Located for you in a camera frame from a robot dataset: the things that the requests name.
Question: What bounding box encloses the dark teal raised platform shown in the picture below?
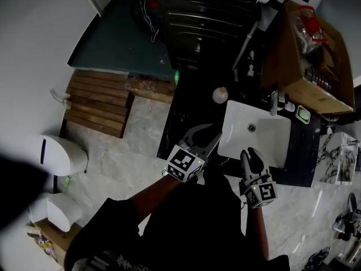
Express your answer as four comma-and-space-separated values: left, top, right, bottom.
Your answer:
67, 0, 178, 79

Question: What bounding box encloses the person's left forearm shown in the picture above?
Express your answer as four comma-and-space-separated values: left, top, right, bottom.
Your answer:
127, 173, 184, 223

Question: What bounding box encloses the grey drain hose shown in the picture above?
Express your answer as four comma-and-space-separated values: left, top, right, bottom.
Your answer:
231, 20, 260, 72

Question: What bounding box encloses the person's black clothing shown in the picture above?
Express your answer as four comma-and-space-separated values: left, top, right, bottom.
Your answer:
63, 173, 292, 271

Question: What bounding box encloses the brown wooden plank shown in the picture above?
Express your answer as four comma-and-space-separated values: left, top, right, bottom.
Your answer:
125, 76, 178, 106

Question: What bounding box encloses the chrome faucet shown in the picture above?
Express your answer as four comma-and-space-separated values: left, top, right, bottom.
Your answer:
270, 90, 279, 117

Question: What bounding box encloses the black shoe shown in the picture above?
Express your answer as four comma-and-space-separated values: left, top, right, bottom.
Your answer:
305, 246, 331, 269

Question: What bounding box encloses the large open cardboard box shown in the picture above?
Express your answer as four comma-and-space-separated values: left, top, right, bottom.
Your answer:
258, 0, 356, 116

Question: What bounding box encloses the white wall plug with cable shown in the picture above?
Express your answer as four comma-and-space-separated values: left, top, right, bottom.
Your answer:
50, 88, 73, 110

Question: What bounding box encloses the white bin with black slot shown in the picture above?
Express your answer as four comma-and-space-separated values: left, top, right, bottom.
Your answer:
37, 134, 90, 177

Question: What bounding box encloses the pile of grey shoes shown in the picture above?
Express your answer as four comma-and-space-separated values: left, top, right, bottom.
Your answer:
332, 191, 361, 243

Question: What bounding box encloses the black marble counter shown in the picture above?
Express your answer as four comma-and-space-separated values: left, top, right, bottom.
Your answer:
156, 68, 323, 188

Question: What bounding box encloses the green soap dish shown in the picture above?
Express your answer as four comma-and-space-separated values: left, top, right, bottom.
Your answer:
294, 104, 312, 124

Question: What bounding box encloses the small pale round object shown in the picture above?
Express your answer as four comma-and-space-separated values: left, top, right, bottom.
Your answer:
212, 86, 229, 105

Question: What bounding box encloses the grey chest strap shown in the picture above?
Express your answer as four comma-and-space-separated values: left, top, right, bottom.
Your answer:
73, 251, 120, 271

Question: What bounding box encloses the white sink basin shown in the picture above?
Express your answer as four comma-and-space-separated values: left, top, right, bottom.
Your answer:
217, 99, 292, 170

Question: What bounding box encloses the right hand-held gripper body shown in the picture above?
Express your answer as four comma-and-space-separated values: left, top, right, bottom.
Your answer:
239, 173, 278, 209

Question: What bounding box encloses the small cardboard box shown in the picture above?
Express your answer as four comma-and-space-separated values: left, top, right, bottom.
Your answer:
33, 218, 77, 268

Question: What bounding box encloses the white marble cabinet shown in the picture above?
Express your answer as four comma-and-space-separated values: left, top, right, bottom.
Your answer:
316, 131, 361, 185

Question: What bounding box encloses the white wire bundle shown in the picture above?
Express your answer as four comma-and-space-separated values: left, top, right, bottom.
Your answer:
140, 0, 159, 43

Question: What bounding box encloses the plain white bin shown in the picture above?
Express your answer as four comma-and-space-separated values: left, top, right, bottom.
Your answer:
27, 191, 84, 233

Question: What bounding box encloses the brown wooden slat pallet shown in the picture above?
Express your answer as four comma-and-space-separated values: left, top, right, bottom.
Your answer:
60, 70, 135, 139

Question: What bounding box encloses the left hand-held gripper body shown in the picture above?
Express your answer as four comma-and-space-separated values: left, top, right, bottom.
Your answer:
166, 139, 209, 184

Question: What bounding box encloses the person's right forearm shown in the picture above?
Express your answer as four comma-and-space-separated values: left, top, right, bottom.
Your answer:
244, 206, 269, 261

